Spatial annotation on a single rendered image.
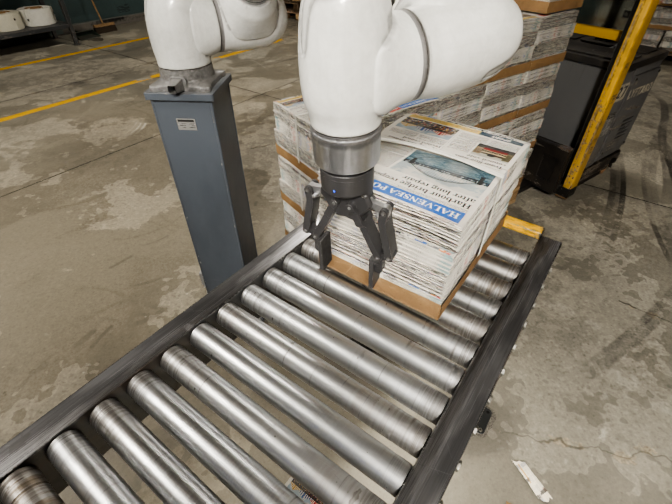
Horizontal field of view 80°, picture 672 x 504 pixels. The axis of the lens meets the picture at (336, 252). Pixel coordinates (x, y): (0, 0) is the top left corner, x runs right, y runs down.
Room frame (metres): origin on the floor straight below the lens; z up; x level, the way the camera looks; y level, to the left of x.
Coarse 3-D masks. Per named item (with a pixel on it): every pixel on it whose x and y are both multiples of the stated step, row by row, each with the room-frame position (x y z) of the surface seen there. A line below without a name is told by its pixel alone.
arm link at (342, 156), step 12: (312, 132) 0.47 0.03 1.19; (372, 132) 0.46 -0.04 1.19; (312, 144) 0.48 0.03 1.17; (324, 144) 0.45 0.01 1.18; (336, 144) 0.45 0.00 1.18; (348, 144) 0.44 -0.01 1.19; (360, 144) 0.45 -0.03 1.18; (372, 144) 0.46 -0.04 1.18; (324, 156) 0.46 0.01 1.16; (336, 156) 0.45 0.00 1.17; (348, 156) 0.45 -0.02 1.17; (360, 156) 0.45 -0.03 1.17; (372, 156) 0.46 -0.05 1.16; (324, 168) 0.46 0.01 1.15; (336, 168) 0.45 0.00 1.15; (348, 168) 0.45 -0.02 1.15; (360, 168) 0.45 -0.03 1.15
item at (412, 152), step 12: (384, 144) 0.78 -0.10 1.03; (396, 144) 0.78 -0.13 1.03; (408, 156) 0.73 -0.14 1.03; (420, 156) 0.73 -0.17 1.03; (432, 156) 0.73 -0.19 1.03; (444, 156) 0.72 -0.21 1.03; (456, 168) 0.68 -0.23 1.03; (468, 168) 0.68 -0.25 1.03; (492, 168) 0.68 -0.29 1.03; (492, 180) 0.63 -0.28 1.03; (504, 180) 0.66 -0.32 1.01; (492, 204) 0.63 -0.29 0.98; (492, 216) 0.67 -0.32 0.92; (480, 240) 0.66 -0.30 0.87
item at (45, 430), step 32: (224, 288) 0.59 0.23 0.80; (192, 320) 0.50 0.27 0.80; (128, 352) 0.43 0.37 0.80; (160, 352) 0.43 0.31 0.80; (192, 352) 0.47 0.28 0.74; (96, 384) 0.36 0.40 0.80; (64, 416) 0.31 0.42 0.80; (0, 448) 0.26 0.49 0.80; (32, 448) 0.26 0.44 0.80; (96, 448) 0.30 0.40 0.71; (0, 480) 0.22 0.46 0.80; (64, 480) 0.25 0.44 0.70
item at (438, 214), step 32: (384, 160) 0.70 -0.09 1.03; (416, 160) 0.71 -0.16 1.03; (384, 192) 0.59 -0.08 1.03; (416, 192) 0.59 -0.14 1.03; (448, 192) 0.59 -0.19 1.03; (480, 192) 0.59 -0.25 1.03; (352, 224) 0.62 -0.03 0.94; (416, 224) 0.54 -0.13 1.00; (448, 224) 0.51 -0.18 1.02; (480, 224) 0.60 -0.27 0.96; (352, 256) 0.62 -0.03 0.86; (416, 256) 0.54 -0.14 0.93; (448, 256) 0.50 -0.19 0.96; (416, 288) 0.53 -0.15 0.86; (448, 288) 0.52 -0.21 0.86
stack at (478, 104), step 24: (456, 96) 1.69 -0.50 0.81; (480, 96) 1.79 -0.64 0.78; (504, 96) 1.90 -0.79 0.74; (288, 120) 1.50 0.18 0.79; (384, 120) 1.45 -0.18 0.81; (456, 120) 1.71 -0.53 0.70; (480, 120) 1.81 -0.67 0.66; (288, 144) 1.50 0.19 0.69; (288, 168) 1.53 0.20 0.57; (312, 168) 1.37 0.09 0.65; (288, 192) 1.53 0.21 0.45; (288, 216) 1.57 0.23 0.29
